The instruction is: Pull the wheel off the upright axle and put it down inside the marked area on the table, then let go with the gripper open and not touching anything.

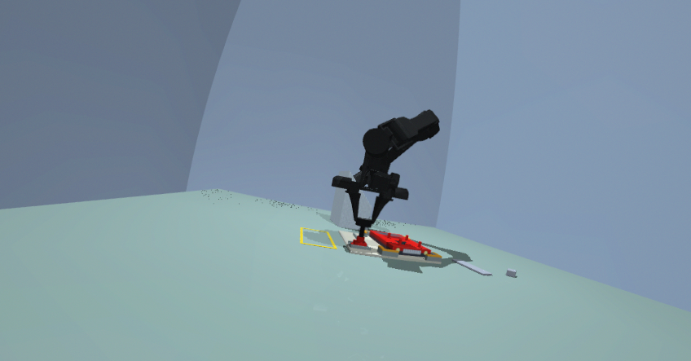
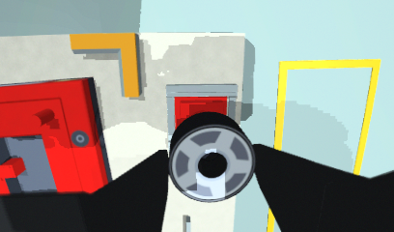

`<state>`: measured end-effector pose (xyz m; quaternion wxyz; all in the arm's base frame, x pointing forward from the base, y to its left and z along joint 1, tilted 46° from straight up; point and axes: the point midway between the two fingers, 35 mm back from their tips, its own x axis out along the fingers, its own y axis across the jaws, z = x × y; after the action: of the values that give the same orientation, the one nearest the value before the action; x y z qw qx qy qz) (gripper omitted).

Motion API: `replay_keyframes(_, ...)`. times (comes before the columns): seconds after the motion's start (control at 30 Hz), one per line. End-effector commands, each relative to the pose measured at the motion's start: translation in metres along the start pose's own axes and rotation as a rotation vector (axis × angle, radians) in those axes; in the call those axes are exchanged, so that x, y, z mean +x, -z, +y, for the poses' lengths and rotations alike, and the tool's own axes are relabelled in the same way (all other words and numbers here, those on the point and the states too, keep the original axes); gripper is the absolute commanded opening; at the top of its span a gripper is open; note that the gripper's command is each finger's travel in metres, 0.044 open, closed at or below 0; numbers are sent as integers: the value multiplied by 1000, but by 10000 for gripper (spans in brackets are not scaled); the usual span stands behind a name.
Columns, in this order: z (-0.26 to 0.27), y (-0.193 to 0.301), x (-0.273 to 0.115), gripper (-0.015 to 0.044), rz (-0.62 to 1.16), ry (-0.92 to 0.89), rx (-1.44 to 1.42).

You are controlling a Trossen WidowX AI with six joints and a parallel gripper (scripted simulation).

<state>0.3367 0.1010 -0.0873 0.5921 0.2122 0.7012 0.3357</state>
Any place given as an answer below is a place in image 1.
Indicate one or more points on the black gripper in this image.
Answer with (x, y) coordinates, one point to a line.
(354, 187)

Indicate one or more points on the black rubber tyre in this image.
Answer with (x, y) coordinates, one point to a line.
(364, 222)

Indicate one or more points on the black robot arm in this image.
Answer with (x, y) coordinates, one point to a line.
(391, 139)

